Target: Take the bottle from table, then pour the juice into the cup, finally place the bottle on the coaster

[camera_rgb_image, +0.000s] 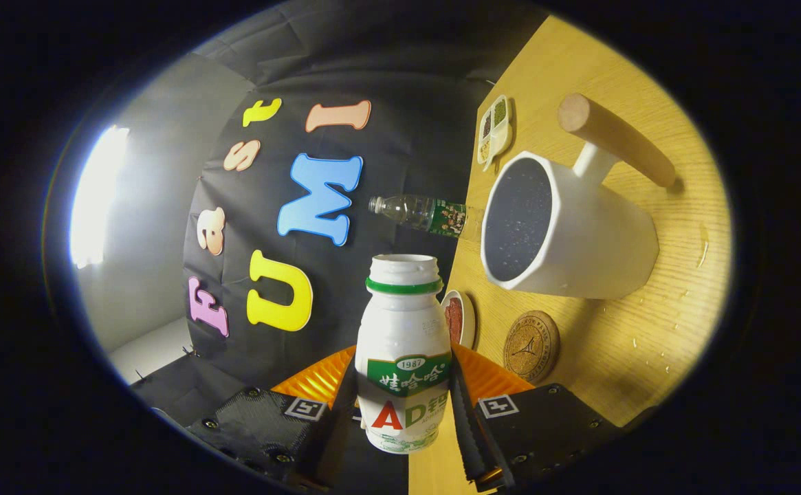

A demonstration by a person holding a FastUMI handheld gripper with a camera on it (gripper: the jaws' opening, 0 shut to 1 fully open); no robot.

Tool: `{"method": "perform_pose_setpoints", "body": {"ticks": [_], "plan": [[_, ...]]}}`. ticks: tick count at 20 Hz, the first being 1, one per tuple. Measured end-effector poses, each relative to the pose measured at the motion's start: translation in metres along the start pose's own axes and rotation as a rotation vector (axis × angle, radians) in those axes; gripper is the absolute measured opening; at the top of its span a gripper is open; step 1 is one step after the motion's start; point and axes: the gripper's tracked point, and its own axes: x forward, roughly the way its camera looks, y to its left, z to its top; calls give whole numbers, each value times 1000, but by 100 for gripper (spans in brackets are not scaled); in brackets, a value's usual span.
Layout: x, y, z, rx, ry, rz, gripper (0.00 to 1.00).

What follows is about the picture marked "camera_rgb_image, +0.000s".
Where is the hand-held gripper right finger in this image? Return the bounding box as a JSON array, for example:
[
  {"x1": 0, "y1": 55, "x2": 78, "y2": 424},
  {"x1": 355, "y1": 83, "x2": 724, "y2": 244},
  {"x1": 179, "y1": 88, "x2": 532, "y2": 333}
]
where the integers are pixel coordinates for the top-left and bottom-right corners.
[{"x1": 448, "y1": 344, "x2": 626, "y2": 493}]

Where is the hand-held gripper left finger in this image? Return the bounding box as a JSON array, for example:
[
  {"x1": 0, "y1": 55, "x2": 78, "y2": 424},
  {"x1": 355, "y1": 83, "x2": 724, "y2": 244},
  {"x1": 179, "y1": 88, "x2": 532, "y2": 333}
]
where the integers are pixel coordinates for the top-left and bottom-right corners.
[{"x1": 187, "y1": 344, "x2": 360, "y2": 492}]

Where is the round cork coaster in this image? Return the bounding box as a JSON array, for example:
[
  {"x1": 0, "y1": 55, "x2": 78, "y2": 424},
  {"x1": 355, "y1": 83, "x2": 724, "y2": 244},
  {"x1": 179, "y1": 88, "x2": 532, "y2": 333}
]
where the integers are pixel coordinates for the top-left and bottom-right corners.
[{"x1": 503, "y1": 310, "x2": 560, "y2": 383}]

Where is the white juice bottle green label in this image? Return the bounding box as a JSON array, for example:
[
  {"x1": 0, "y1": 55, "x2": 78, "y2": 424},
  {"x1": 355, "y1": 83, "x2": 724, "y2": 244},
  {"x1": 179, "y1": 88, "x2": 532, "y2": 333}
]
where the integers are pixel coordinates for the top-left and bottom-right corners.
[{"x1": 355, "y1": 254, "x2": 453, "y2": 454}]

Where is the white cup with wooden handle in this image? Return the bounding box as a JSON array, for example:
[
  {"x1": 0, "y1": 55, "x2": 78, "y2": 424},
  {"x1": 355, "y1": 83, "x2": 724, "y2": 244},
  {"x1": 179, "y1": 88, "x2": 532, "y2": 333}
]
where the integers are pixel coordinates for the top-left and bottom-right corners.
[{"x1": 481, "y1": 93, "x2": 677, "y2": 300}]

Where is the clear plastic water bottle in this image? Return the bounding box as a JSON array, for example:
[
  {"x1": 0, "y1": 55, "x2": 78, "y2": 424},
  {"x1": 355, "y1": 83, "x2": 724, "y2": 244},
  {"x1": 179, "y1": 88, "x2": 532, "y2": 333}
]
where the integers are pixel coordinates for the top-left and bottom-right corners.
[{"x1": 369, "y1": 194, "x2": 483, "y2": 241}]

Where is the round white plate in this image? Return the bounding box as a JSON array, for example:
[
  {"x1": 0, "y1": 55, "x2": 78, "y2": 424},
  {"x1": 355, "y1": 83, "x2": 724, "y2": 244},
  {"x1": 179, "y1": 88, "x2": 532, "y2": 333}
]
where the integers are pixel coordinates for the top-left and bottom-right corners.
[{"x1": 440, "y1": 289, "x2": 476, "y2": 350}]

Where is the red meat slice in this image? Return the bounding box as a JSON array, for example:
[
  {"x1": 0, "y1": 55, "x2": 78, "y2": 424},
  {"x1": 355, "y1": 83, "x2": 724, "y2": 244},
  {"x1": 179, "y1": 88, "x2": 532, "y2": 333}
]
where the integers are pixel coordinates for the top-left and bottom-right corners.
[{"x1": 445, "y1": 297, "x2": 464, "y2": 344}]

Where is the wooden table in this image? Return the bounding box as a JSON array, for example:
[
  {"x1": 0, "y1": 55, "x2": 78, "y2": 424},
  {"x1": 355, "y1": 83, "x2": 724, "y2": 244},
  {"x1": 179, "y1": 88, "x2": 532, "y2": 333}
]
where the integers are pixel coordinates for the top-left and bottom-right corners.
[{"x1": 408, "y1": 14, "x2": 732, "y2": 495}]

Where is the white divided dish with beans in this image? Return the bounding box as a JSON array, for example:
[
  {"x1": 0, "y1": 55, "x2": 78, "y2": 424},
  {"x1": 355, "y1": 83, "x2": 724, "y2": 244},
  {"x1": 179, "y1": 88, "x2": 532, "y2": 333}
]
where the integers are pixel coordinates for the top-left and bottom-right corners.
[{"x1": 476, "y1": 95, "x2": 515, "y2": 173}]

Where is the black backdrop cloth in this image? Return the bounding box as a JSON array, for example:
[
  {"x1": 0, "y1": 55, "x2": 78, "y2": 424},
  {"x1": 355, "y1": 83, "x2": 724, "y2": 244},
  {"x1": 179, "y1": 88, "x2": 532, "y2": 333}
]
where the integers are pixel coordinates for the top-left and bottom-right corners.
[{"x1": 129, "y1": 0, "x2": 552, "y2": 427}]

